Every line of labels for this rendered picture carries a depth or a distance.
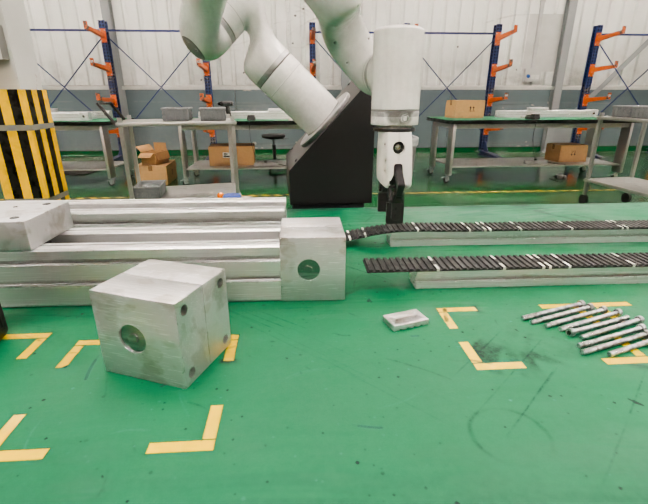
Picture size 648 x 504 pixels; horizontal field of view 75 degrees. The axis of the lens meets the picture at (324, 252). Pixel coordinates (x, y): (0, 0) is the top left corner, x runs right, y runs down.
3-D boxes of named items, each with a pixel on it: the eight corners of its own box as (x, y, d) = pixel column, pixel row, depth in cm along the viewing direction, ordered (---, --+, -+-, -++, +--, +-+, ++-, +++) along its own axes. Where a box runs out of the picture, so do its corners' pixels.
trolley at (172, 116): (240, 208, 419) (232, 101, 384) (246, 223, 370) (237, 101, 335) (128, 216, 393) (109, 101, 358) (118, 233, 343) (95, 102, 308)
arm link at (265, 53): (257, 93, 116) (185, 25, 108) (299, 43, 117) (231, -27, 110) (263, 82, 104) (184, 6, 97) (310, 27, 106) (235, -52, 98)
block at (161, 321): (241, 332, 52) (236, 260, 49) (186, 390, 42) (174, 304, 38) (172, 319, 55) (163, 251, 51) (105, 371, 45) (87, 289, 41)
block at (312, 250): (337, 266, 72) (338, 212, 68) (344, 300, 60) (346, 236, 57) (284, 268, 71) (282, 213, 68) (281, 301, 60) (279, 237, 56)
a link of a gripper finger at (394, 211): (408, 190, 73) (406, 227, 75) (404, 186, 76) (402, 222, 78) (390, 190, 73) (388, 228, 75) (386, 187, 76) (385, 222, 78)
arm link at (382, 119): (425, 110, 71) (424, 129, 72) (412, 109, 79) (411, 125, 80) (376, 111, 70) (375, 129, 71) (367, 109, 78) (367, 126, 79)
